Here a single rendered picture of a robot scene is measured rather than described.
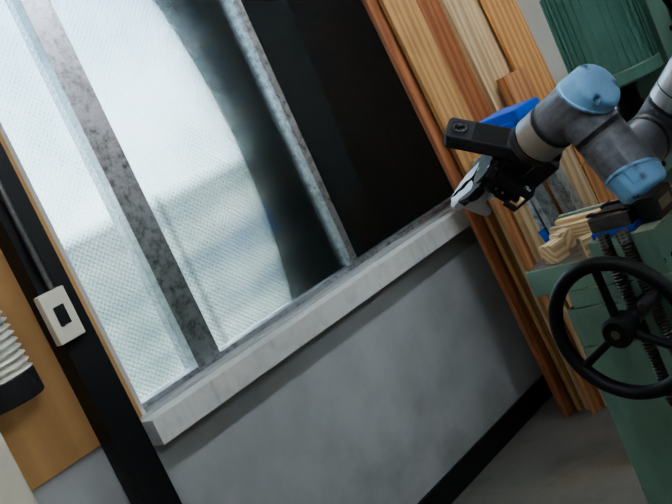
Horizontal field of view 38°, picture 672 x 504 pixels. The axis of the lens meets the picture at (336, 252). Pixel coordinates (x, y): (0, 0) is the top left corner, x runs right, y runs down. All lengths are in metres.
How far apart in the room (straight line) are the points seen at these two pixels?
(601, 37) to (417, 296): 1.67
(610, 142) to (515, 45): 2.68
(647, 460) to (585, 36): 0.90
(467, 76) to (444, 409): 1.25
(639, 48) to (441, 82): 1.66
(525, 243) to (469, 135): 2.04
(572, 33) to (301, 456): 1.56
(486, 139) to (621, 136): 0.21
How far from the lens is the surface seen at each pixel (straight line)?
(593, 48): 1.96
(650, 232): 1.83
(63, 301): 2.43
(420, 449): 3.33
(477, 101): 3.74
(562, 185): 3.07
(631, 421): 2.17
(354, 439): 3.11
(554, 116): 1.38
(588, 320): 2.09
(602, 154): 1.37
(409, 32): 3.53
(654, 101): 1.46
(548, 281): 2.09
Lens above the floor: 1.40
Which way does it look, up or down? 8 degrees down
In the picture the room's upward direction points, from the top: 25 degrees counter-clockwise
